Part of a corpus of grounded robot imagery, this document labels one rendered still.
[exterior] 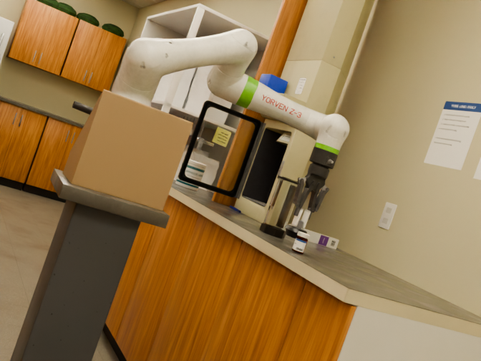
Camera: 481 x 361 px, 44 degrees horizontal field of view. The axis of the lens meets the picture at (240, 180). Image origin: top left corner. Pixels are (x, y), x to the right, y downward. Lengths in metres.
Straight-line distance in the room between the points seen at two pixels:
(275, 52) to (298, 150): 0.58
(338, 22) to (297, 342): 1.49
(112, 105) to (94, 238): 0.39
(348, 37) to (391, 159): 0.58
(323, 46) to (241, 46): 0.72
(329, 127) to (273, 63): 0.92
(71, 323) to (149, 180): 0.48
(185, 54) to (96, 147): 0.43
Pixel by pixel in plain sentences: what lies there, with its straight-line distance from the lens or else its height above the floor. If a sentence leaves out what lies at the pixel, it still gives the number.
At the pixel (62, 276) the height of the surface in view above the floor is 0.68.
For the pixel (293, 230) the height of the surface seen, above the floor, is 1.00.
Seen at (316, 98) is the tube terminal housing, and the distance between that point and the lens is 2.69.
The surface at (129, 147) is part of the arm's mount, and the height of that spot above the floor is 1.09.
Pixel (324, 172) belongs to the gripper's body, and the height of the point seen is 1.23.
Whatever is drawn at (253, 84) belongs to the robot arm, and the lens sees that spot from 2.21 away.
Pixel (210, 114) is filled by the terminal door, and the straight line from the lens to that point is 2.82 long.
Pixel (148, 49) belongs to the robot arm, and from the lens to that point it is 1.84.
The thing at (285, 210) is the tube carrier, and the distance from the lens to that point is 2.26.
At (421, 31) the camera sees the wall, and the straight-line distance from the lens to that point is 2.97.
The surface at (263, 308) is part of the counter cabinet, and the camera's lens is 1.99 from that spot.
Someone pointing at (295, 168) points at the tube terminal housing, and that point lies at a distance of 2.67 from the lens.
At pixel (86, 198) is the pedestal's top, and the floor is 0.92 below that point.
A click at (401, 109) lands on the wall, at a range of 2.84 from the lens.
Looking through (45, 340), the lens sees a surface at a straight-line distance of 1.88.
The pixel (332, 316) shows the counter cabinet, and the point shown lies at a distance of 1.70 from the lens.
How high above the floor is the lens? 1.15
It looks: 1 degrees down
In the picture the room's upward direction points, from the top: 20 degrees clockwise
